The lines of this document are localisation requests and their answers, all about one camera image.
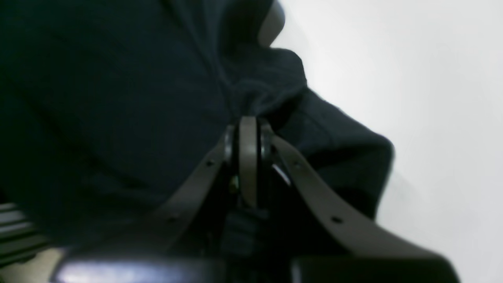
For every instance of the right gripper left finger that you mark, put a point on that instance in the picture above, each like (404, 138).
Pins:
(194, 220)

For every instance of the black T-shirt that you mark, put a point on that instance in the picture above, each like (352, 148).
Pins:
(108, 105)

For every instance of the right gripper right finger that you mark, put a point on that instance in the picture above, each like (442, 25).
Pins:
(343, 224)

